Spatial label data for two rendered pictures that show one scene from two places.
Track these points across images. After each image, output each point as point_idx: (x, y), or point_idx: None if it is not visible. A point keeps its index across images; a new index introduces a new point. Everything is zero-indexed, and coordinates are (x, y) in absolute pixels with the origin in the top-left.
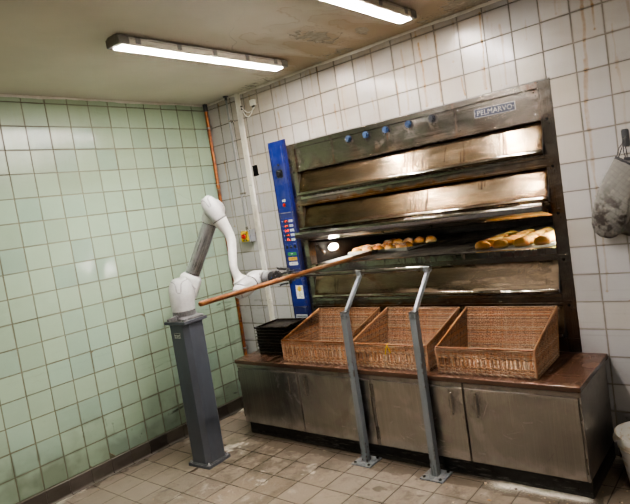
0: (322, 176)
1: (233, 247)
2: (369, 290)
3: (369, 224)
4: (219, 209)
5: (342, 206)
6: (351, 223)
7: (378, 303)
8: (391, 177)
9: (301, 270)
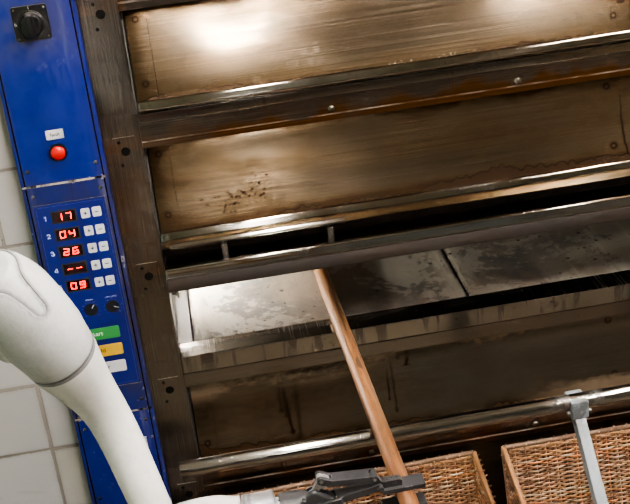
0: (249, 30)
1: (151, 463)
2: (436, 407)
3: (522, 215)
4: (76, 311)
5: (334, 140)
6: (400, 205)
7: (458, 437)
8: (586, 42)
9: (143, 387)
